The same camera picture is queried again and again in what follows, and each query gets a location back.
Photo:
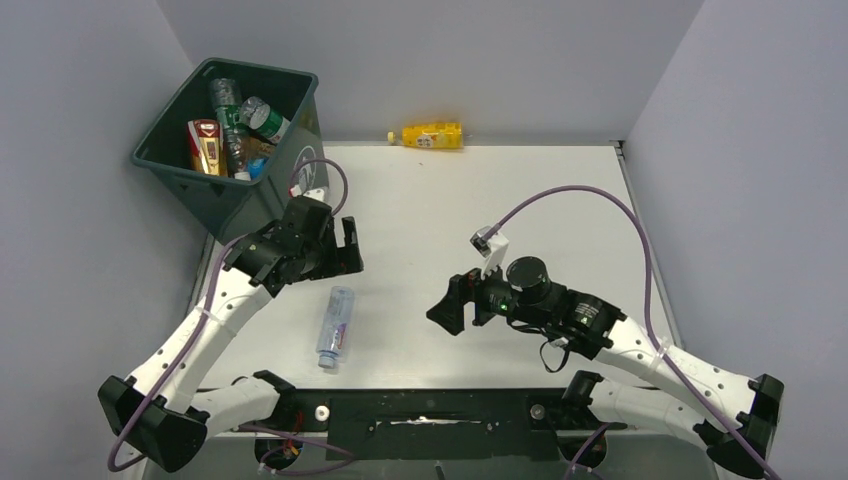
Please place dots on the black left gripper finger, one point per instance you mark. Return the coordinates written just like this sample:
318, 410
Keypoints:
337, 267
350, 251

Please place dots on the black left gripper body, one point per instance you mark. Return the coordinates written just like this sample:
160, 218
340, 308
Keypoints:
329, 245

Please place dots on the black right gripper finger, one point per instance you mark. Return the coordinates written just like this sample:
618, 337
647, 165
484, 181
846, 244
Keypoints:
449, 313
464, 288

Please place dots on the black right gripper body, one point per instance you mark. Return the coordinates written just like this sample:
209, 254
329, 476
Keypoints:
495, 296

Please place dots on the purple label Ganten bottle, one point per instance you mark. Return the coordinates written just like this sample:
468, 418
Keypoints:
337, 317

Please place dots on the dark green plastic bin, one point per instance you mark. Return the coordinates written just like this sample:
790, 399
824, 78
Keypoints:
227, 207

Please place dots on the green cap water bottle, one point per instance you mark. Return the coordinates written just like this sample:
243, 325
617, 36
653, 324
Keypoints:
264, 120

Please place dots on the red gold tea bottle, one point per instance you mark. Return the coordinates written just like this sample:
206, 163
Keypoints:
205, 139

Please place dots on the clear bottle green label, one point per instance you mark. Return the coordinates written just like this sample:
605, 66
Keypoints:
226, 100

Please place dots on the clear bottle blue label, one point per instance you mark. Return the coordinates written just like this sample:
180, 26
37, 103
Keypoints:
251, 169

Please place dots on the orange drink bottle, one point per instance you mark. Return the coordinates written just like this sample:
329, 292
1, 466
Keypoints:
260, 149

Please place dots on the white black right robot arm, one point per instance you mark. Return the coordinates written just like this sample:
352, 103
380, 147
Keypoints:
732, 417

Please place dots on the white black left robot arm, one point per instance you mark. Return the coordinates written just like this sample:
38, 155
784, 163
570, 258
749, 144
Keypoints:
159, 408

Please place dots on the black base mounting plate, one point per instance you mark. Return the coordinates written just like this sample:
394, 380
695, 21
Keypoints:
433, 424

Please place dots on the yellow juice bottle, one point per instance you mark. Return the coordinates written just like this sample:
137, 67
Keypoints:
431, 136

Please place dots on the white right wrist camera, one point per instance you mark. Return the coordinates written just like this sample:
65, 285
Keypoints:
492, 246

